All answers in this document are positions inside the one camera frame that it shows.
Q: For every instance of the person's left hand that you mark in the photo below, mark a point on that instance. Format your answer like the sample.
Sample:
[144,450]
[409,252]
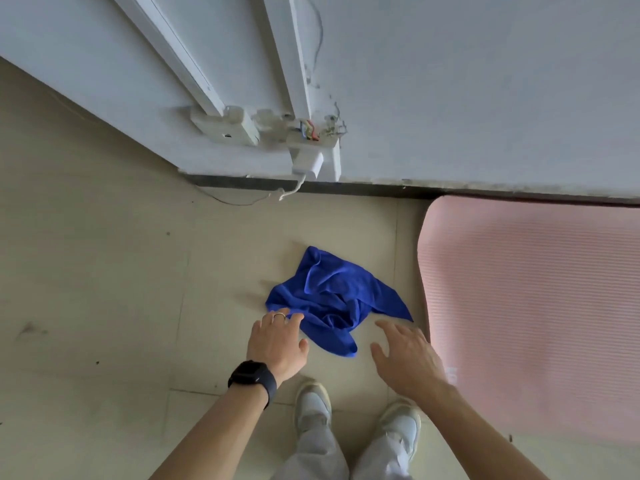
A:
[277,349]

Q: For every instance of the person's right hand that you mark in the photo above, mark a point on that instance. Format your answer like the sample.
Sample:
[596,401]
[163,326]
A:
[412,364]

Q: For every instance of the blue cloth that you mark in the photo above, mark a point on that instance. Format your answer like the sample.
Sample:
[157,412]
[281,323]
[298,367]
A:
[335,294]

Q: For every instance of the pink yoga mat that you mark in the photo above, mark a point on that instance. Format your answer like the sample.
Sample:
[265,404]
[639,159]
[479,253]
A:
[525,304]

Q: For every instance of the person's left forearm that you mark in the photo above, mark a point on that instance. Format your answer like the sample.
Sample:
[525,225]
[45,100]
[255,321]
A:
[210,439]

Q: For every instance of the person's right forearm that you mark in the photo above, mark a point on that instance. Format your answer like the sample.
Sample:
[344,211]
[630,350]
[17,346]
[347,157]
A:
[485,439]

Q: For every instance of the person's right white shoe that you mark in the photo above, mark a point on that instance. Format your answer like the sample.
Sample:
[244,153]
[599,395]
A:
[402,427]

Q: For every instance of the person's white shoe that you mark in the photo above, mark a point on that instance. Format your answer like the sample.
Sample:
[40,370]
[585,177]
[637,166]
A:
[402,427]
[312,404]

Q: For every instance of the person's left white shoe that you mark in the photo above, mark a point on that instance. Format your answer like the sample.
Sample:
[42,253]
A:
[312,404]

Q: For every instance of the black smartwatch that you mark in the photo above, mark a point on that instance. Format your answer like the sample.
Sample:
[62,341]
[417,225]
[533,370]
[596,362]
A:
[252,374]

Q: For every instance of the light grey trousers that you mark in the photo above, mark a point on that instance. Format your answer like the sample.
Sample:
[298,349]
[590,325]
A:
[315,459]

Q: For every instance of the white plug charger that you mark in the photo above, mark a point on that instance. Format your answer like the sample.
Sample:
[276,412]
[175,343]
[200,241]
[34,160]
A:
[307,163]

